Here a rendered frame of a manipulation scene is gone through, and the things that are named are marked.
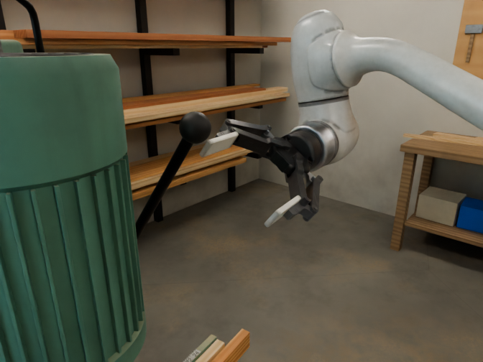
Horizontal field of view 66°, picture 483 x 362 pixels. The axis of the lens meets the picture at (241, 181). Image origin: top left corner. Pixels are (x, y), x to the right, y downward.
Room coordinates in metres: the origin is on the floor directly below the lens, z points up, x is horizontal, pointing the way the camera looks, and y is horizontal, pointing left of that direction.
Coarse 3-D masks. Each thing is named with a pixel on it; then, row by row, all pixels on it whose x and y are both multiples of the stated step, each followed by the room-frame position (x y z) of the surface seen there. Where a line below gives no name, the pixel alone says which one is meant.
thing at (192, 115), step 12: (180, 120) 0.40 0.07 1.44; (192, 120) 0.39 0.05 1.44; (204, 120) 0.39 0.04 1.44; (180, 132) 0.39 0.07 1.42; (192, 132) 0.38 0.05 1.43; (204, 132) 0.39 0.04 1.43; (180, 144) 0.40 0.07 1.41; (192, 144) 0.40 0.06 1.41; (180, 156) 0.41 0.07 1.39; (168, 168) 0.42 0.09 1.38; (168, 180) 0.42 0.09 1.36; (156, 192) 0.43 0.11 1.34; (156, 204) 0.44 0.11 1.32; (144, 216) 0.44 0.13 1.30
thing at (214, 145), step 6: (234, 132) 0.56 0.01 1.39; (216, 138) 0.52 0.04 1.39; (222, 138) 0.53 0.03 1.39; (228, 138) 0.54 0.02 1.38; (234, 138) 0.55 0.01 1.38; (210, 144) 0.50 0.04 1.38; (216, 144) 0.52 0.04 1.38; (222, 144) 0.54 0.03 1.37; (228, 144) 0.55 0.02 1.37; (204, 150) 0.51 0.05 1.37; (210, 150) 0.51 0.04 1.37; (216, 150) 0.53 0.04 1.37; (204, 156) 0.51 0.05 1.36
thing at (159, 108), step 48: (0, 0) 2.35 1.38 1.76; (144, 0) 3.10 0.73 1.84; (48, 48) 2.16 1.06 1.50; (96, 48) 2.37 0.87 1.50; (144, 48) 3.05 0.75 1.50; (240, 48) 3.73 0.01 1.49; (144, 96) 2.95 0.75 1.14; (192, 96) 2.95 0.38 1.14; (240, 96) 3.31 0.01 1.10; (144, 192) 2.47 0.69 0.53
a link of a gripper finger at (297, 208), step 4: (296, 204) 0.49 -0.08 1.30; (292, 208) 0.48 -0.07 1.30; (296, 208) 0.48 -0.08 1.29; (300, 208) 0.49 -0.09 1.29; (304, 208) 0.49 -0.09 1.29; (308, 208) 0.50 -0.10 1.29; (288, 212) 0.47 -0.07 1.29; (292, 212) 0.47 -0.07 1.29; (296, 212) 0.48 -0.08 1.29; (300, 212) 0.50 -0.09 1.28; (304, 212) 0.50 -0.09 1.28; (308, 212) 0.49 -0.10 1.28; (284, 216) 0.48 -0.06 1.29; (288, 216) 0.47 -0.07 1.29; (292, 216) 0.47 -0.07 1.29; (304, 216) 0.50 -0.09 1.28; (308, 216) 0.50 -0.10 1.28; (312, 216) 0.50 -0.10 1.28; (288, 220) 0.47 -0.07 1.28
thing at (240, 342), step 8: (240, 336) 0.62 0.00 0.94; (248, 336) 0.63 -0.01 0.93; (232, 344) 0.60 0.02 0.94; (240, 344) 0.60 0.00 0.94; (248, 344) 0.63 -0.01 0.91; (224, 352) 0.58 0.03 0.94; (232, 352) 0.58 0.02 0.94; (240, 352) 0.60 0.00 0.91; (216, 360) 0.56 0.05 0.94; (224, 360) 0.56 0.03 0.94; (232, 360) 0.58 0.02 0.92
